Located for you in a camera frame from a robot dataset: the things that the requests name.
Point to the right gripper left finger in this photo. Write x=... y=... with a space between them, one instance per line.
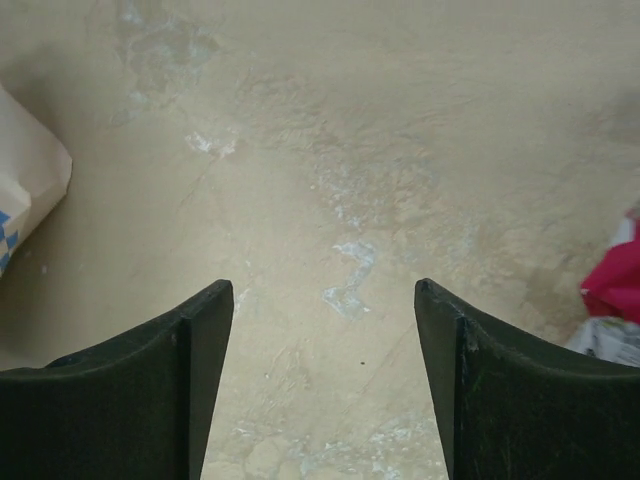
x=136 y=406

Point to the red Real snack bag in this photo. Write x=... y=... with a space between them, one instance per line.
x=610 y=294

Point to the blue checkered paper bag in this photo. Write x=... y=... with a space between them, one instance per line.
x=36 y=171

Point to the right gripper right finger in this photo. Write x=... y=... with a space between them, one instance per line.
x=510 y=405

